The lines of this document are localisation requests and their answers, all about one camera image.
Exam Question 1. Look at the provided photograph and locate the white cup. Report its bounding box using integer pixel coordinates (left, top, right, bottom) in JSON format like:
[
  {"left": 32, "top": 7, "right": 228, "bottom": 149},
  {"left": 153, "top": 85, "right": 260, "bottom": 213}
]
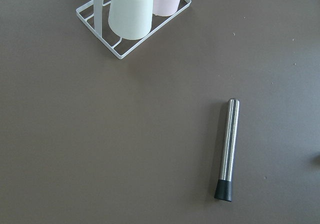
[{"left": 108, "top": 0, "right": 154, "bottom": 40}]

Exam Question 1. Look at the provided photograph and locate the steel muddler black tip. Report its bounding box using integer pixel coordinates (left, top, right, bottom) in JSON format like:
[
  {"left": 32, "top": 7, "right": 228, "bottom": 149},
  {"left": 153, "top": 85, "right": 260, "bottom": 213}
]
[{"left": 214, "top": 98, "right": 240, "bottom": 202}]

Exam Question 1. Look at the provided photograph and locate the white wire cup rack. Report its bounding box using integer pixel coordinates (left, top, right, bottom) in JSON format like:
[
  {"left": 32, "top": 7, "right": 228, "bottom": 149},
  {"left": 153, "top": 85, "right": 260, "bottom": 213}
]
[{"left": 76, "top": 0, "right": 192, "bottom": 60}]

